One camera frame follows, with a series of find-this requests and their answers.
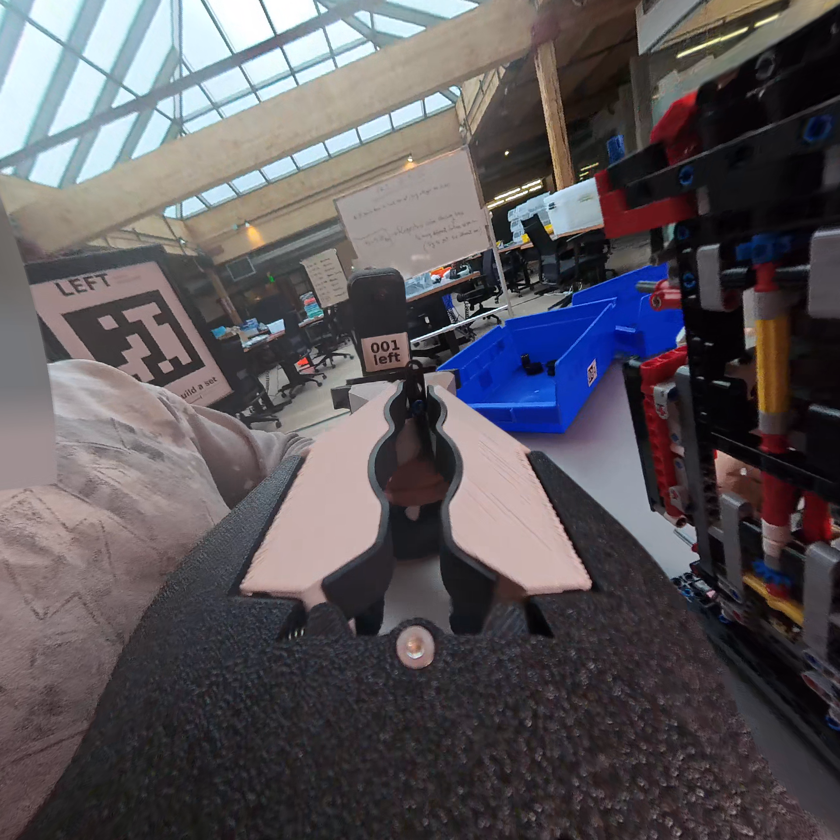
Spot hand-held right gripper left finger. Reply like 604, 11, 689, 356
239, 381, 411, 601

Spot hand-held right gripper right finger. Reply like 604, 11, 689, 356
427, 384, 593, 601

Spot black and blue brick piece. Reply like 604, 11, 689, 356
403, 357, 427, 417

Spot toy brick race car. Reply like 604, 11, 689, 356
594, 0, 840, 736

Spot person's left forearm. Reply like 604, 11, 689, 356
190, 403, 316, 506

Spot light grey desk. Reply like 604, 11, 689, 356
387, 354, 840, 840

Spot blue storage bin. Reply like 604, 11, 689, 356
571, 262, 686, 358
436, 298, 621, 434

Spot small whiteboard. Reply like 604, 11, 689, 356
301, 248, 352, 309

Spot black office chair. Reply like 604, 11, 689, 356
223, 341, 283, 427
262, 315, 326, 401
521, 213, 611, 309

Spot large whiteboard on stand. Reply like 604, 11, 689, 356
333, 147, 513, 329

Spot fiducial marker sign board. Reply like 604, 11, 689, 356
26, 246, 234, 408

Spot clear plastic storage boxes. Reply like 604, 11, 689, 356
508, 180, 601, 240

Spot person's torso in bleached hoodie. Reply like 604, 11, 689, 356
0, 357, 290, 840

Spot wooden support post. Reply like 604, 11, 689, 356
532, 39, 578, 191

